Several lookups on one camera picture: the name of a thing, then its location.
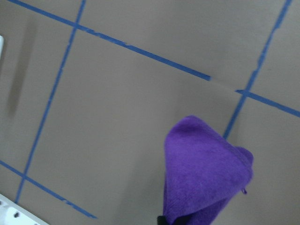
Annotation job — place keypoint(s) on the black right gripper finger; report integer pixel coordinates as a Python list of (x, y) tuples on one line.
[(161, 220)]

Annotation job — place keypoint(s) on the purple towel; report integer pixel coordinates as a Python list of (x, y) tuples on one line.
[(203, 172)]

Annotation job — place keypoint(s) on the white rack base tray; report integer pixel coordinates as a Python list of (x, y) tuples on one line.
[(1, 45)]

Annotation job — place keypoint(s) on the white perforated base plate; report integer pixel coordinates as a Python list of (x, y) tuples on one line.
[(13, 214)]

